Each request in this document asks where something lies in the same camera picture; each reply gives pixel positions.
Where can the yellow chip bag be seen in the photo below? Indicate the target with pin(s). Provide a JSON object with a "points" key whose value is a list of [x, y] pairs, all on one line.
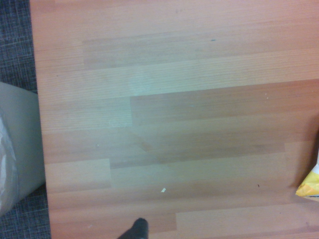
{"points": [[311, 186]]}

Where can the white trash bin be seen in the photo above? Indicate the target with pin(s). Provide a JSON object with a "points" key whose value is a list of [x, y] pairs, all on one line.
{"points": [[6, 169]]}

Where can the light wooden coffee table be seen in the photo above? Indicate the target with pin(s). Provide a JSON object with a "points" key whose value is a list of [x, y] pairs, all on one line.
{"points": [[174, 112]]}

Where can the grey plastic trash bin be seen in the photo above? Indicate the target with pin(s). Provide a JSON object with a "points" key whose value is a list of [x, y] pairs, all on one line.
{"points": [[27, 137]]}

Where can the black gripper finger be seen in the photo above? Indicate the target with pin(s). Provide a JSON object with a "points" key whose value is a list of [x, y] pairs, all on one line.
{"points": [[138, 230]]}

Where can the small white paper scrap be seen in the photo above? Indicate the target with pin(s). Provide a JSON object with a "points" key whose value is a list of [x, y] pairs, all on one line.
{"points": [[163, 190]]}

